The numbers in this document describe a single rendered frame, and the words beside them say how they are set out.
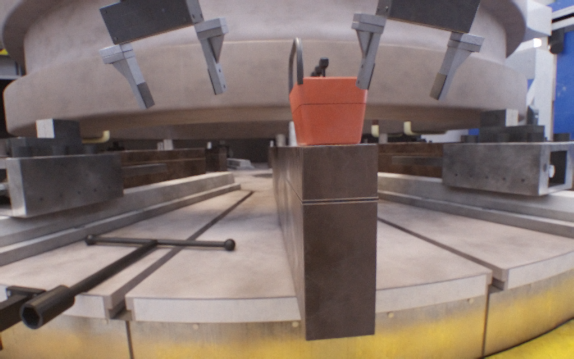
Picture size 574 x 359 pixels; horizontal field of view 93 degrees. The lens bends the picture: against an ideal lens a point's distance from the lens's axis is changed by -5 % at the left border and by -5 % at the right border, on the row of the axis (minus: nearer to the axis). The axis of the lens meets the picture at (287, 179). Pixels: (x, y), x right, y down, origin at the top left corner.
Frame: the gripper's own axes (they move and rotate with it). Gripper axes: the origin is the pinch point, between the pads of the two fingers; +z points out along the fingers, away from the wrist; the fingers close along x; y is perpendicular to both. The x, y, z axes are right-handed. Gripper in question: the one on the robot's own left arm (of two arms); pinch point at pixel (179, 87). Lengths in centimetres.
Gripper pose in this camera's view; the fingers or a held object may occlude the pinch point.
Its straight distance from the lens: 51.2
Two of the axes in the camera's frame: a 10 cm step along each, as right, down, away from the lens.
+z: 2.0, 8.5, 4.8
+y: 1.0, -5.0, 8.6
